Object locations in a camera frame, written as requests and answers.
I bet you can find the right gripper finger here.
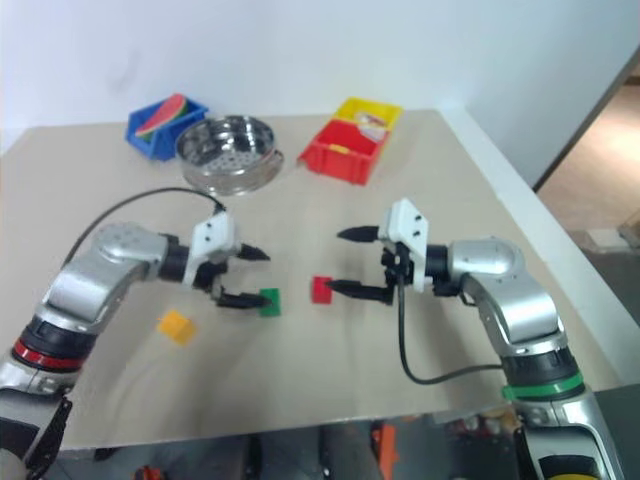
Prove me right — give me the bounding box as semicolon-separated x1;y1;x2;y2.
336;225;380;244
326;279;394;306

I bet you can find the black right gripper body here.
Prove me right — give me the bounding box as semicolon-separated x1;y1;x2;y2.
380;239;414;292

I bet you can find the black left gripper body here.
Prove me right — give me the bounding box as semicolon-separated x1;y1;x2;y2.
193;251;240;302

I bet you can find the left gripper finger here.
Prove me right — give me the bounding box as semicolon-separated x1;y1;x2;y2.
234;241;272;263
216;288;270;311

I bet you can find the green cube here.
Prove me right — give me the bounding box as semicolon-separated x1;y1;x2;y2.
258;287;284;318

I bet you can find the red cube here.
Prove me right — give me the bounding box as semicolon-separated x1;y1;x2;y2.
311;275;334;305

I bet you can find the yellow cube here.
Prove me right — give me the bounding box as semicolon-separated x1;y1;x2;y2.
156;309;198;348

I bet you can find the red plastic bin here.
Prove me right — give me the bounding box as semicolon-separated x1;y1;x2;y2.
296;118;392;188

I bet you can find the steel steamer basket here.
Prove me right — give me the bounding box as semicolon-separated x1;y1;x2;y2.
174;114;285;198

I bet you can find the white red printed packet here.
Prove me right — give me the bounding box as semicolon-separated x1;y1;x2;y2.
356;111;390;142

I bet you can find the yellow plastic bin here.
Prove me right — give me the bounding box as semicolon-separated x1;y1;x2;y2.
333;96;405;135

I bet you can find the blue plastic bin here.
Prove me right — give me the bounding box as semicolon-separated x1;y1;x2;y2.
124;93;210;163

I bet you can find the toy watermelon slice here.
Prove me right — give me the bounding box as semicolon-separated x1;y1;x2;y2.
135;94;190;140

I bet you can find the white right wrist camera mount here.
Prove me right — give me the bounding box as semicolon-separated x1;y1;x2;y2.
378;198;433;292

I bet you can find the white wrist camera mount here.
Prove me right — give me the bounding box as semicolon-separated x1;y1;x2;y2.
182;211;242;290
378;198;433;292

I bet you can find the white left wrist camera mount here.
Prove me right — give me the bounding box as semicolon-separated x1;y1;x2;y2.
182;211;242;290

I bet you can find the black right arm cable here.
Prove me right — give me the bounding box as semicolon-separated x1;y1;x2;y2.
397;279;507;386

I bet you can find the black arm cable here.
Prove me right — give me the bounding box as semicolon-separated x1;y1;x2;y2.
61;187;227;266
397;279;507;386

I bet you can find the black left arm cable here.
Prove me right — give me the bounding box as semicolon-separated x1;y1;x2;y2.
61;187;227;266

